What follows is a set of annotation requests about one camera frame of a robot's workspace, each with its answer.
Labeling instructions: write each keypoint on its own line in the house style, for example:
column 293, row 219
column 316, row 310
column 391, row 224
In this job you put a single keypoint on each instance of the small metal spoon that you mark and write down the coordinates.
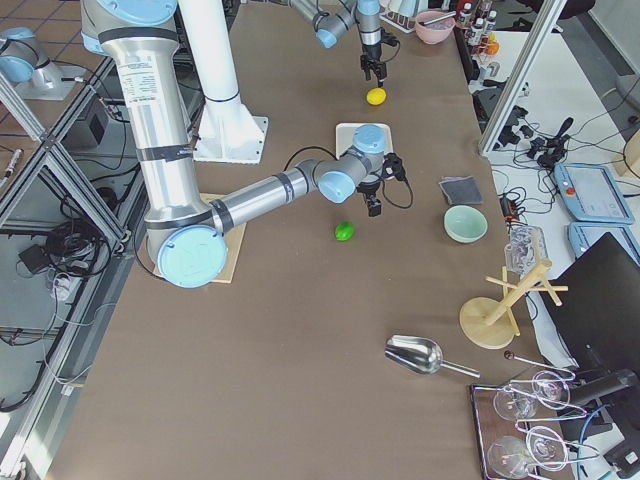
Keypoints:
column 510, row 355

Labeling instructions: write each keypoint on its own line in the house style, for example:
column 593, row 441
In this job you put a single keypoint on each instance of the aluminium profile post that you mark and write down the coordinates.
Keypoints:
column 542, row 27

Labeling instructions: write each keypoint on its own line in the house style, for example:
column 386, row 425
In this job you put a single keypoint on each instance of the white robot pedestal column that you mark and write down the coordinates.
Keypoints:
column 207, row 33

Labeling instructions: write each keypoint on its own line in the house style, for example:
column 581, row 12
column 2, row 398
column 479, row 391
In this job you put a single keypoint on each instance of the black monitor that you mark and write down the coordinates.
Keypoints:
column 599, row 316

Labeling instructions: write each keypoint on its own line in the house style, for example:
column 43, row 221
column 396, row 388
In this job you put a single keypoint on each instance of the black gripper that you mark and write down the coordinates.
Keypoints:
column 370, row 189
column 372, row 51

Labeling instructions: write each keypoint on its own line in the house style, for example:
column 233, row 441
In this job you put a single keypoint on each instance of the green lime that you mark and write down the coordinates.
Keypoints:
column 344, row 231

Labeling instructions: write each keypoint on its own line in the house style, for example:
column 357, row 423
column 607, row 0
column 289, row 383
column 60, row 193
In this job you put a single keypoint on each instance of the wine glass lower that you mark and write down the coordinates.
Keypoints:
column 547, row 448

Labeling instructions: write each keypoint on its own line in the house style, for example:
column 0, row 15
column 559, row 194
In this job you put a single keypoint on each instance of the blue teach pendant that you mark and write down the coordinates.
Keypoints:
column 582, row 235
column 590, row 194

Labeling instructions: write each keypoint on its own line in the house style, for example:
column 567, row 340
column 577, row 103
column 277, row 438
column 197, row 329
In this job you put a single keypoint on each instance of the wine glass upper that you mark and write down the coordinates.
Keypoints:
column 551, row 390

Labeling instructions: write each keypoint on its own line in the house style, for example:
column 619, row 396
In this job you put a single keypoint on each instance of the cream rabbit tray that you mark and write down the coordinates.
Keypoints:
column 344, row 136

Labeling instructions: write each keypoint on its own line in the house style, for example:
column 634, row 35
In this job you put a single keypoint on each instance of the wooden mug tree stand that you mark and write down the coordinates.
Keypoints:
column 491, row 324

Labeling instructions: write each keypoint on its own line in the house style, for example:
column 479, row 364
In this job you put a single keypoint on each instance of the pink bowl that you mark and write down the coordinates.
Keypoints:
column 433, row 27

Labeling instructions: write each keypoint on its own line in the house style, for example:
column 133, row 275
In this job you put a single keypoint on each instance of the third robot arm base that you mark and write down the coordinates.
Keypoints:
column 26, row 64

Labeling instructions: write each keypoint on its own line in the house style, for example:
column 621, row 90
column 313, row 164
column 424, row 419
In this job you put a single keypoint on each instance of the pale green bowl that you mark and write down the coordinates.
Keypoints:
column 465, row 224

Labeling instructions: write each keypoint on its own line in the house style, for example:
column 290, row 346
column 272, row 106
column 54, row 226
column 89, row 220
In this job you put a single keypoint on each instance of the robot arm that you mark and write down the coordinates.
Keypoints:
column 329, row 28
column 142, row 39

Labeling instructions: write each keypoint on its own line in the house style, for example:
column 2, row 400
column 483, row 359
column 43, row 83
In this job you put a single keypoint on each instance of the wine glass left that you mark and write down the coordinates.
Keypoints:
column 515, row 403

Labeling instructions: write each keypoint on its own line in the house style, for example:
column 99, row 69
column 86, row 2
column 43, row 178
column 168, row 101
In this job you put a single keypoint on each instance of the yellow lemon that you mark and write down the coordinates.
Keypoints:
column 376, row 96

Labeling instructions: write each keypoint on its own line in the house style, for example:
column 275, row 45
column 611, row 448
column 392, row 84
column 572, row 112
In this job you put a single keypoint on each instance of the wooden board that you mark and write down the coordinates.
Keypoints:
column 231, row 255

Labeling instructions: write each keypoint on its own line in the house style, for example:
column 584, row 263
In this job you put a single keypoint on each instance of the grey folded cloth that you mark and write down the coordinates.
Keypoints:
column 461, row 190

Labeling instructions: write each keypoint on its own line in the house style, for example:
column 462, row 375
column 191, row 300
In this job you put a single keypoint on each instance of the clear glass mug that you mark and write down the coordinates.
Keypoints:
column 525, row 248

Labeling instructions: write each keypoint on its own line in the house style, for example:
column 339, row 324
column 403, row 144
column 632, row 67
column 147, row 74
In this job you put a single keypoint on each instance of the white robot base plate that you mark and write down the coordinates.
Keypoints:
column 237, row 143

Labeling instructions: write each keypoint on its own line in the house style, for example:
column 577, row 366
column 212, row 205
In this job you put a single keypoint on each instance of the wine glass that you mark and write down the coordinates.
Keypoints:
column 551, row 390
column 547, row 448
column 515, row 403

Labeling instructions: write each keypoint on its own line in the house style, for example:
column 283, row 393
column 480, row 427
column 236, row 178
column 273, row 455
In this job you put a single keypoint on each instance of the metal scoop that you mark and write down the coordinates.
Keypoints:
column 422, row 355

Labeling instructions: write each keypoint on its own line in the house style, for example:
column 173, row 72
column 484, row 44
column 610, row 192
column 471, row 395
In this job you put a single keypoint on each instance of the black wire glass rack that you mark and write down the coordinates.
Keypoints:
column 502, row 443

